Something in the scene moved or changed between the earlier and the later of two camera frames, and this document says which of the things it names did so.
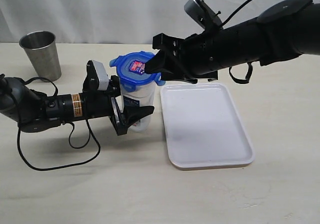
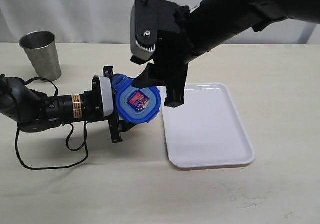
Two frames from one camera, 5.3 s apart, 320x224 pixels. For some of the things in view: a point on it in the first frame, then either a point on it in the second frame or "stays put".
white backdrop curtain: x=128 y=13 stays put
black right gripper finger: x=162 y=62 to x=146 y=79
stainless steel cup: x=41 y=49 stays put
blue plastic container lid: x=131 y=72 to x=135 y=105
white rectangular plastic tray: x=204 y=129 stays put
